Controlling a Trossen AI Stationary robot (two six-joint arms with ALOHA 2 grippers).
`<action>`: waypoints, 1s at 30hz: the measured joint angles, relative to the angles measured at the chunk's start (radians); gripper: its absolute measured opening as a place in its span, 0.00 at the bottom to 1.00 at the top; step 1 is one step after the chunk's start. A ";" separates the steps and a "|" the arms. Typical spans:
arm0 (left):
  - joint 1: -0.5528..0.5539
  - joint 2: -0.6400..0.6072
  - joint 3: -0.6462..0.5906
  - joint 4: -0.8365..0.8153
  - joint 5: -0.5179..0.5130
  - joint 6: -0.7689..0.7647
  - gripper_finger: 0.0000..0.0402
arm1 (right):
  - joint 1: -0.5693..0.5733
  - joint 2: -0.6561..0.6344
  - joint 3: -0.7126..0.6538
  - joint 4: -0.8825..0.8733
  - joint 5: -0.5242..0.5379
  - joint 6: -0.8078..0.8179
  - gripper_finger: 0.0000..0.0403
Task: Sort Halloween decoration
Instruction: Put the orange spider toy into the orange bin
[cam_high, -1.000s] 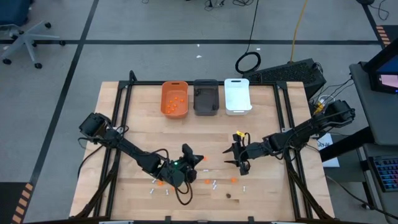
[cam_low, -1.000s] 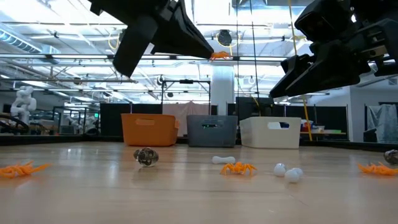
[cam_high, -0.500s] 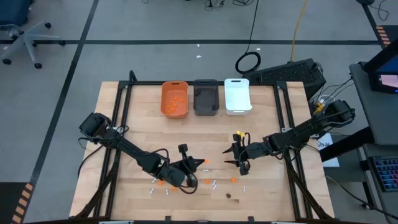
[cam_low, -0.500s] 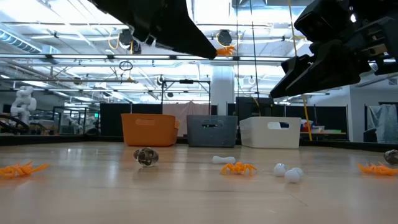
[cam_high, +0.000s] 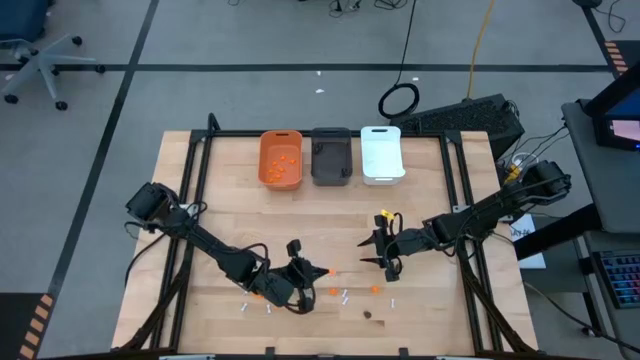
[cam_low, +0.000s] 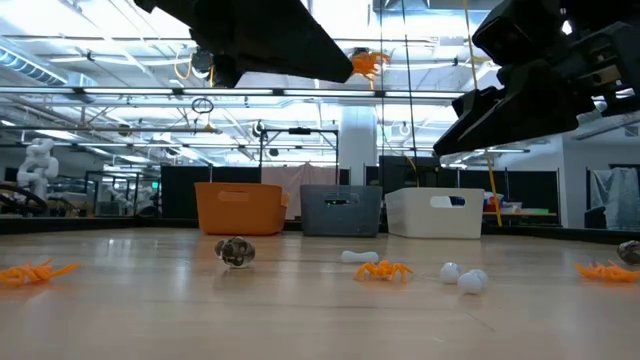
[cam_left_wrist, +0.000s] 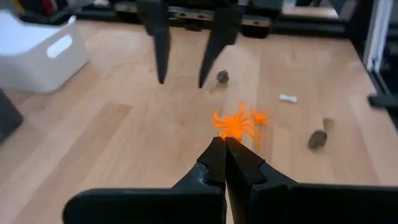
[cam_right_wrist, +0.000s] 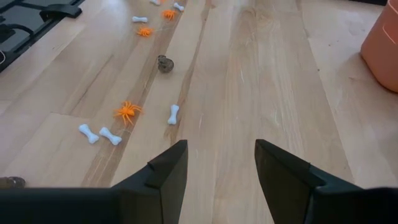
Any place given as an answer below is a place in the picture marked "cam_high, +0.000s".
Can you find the black right base cables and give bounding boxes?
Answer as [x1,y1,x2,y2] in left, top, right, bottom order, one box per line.
[499,124,571,176]

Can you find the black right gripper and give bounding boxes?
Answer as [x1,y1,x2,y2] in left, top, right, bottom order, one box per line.
[356,227,436,283]

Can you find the black keyboard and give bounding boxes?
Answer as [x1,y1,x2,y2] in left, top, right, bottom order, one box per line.
[389,93,526,162]

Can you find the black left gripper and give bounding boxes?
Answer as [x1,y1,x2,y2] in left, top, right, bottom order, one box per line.
[252,255,331,315]

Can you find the black floor cable bundle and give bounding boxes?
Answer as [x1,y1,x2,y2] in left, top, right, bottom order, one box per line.
[572,0,629,34]
[327,0,416,12]

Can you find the white paper sheet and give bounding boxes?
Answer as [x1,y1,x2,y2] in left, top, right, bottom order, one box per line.
[508,214,548,270]

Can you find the yellow hanging cable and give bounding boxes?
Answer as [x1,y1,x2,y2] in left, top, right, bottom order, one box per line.
[465,0,497,101]

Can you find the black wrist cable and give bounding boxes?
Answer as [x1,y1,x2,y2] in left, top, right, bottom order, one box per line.
[379,209,405,261]
[234,242,315,316]

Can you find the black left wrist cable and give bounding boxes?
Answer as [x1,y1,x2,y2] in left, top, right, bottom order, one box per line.
[234,242,315,316]

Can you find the white plastic bin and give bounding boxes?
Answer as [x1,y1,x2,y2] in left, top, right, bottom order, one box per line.
[360,125,407,187]

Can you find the grey plastic bin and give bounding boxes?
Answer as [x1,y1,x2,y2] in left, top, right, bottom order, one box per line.
[310,126,354,187]

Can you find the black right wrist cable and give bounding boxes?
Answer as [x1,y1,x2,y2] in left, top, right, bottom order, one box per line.
[379,209,405,261]

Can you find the grey office chair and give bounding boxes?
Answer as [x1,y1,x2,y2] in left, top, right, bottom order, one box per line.
[0,0,108,112]

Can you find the black orange-striped floor mat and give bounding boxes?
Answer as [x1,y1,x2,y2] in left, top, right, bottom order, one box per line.
[0,292,55,360]
[602,39,640,81]

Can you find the black desk support bar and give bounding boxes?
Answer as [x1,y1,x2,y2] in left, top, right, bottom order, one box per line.
[514,202,604,261]

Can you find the black computer monitor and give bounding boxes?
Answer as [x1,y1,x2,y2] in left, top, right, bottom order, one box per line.
[583,62,640,152]

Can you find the white coiled cable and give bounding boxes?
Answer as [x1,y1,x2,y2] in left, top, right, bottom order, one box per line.
[509,151,540,174]

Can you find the black hanging cable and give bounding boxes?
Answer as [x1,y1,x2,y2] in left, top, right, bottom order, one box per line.
[377,0,421,120]

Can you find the grey keyboard shelf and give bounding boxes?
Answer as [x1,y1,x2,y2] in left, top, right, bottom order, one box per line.
[582,230,640,351]

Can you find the black left base cable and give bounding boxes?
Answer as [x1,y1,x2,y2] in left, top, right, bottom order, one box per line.
[123,219,169,289]

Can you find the black aluminium table frame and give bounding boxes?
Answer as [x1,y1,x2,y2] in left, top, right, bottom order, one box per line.
[117,112,541,360]

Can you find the orange plastic bin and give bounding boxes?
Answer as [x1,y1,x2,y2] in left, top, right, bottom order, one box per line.
[257,129,305,191]

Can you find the backlit keyboard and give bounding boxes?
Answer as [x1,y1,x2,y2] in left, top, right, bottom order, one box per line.
[597,248,640,310]

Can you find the grey desk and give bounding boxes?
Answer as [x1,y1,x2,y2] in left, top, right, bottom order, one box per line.
[560,97,640,236]

